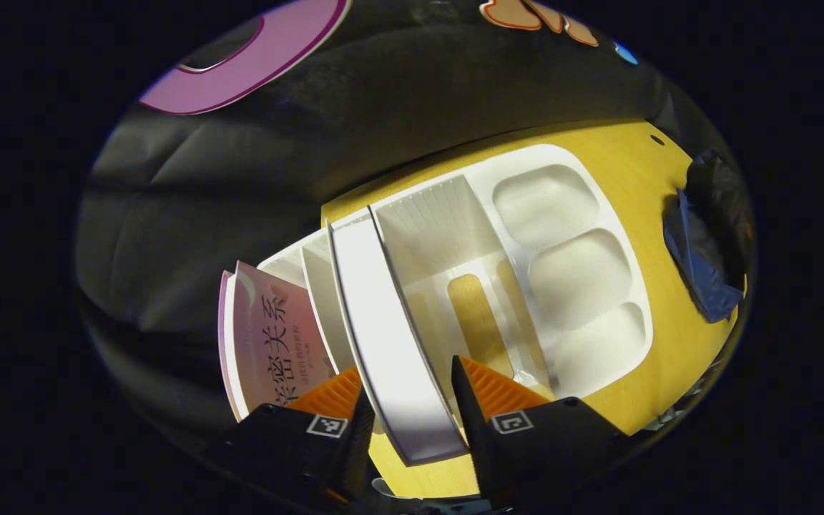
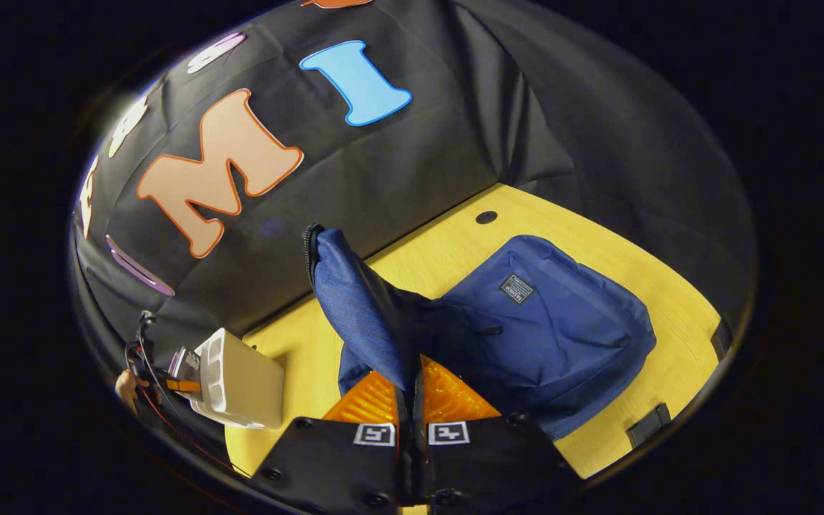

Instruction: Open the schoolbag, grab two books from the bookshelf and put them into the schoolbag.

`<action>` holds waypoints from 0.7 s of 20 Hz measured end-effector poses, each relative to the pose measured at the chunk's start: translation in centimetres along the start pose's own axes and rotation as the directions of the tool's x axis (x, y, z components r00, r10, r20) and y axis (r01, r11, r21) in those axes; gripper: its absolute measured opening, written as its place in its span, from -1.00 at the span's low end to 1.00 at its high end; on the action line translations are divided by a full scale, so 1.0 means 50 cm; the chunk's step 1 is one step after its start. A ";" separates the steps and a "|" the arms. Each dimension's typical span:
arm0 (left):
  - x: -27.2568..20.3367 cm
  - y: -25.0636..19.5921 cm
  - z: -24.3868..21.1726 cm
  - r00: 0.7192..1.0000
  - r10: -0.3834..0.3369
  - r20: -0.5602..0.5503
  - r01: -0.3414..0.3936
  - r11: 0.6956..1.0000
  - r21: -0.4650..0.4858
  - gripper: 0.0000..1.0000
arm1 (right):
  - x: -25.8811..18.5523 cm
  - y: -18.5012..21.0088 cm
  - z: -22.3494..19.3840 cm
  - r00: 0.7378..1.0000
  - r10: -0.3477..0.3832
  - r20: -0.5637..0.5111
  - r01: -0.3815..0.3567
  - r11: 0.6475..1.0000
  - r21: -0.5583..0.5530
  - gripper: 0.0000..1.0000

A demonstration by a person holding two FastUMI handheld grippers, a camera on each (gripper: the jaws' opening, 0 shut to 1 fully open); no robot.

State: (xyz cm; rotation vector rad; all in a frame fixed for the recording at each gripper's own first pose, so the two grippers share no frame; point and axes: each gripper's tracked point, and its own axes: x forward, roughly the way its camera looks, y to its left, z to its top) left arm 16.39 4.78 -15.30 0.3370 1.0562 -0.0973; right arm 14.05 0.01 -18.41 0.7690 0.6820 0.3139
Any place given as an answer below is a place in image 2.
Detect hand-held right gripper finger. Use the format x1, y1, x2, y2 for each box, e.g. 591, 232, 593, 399
251, 368, 413, 515
412, 354, 577, 515

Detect white bookshelf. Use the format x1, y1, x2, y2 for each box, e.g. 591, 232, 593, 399
190, 328, 286, 430

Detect black backdrop cloth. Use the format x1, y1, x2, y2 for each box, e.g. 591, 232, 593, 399
72, 0, 756, 458

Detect blue schoolbag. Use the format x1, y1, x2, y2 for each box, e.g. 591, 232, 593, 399
303, 223, 733, 448

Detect dark grey book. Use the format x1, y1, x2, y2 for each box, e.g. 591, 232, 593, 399
169, 347, 202, 383

